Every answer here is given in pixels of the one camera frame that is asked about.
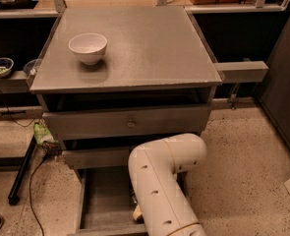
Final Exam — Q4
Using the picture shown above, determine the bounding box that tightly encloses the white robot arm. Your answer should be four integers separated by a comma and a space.
128, 133, 207, 236

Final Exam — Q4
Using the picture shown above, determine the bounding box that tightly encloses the bottom grey drawer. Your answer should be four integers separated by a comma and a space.
67, 164, 204, 236

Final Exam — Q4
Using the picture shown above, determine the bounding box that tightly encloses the top grey drawer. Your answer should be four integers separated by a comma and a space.
43, 104, 211, 140

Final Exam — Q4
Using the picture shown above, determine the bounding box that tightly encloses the grey drawer cabinet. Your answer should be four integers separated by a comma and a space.
26, 6, 225, 182

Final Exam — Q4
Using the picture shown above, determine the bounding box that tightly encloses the green chip bag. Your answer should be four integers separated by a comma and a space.
33, 122, 58, 146

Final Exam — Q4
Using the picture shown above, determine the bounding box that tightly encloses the black stand leg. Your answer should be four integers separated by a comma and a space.
8, 137, 36, 206

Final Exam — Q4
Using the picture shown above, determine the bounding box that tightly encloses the white bowl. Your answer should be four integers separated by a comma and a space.
68, 33, 107, 65

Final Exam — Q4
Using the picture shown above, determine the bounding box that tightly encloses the grey left shelf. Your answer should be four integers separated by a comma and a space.
0, 71, 29, 94

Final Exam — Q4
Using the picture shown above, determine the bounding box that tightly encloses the grey side beam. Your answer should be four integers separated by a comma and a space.
214, 61, 268, 84

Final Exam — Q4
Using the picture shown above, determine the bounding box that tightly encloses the clear small cup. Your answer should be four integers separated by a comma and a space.
23, 59, 42, 76

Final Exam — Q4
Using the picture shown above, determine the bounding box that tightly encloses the blue patterned bowl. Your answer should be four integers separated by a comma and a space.
0, 57, 14, 78

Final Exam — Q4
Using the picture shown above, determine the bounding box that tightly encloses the black floor cable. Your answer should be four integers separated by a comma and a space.
28, 154, 50, 236

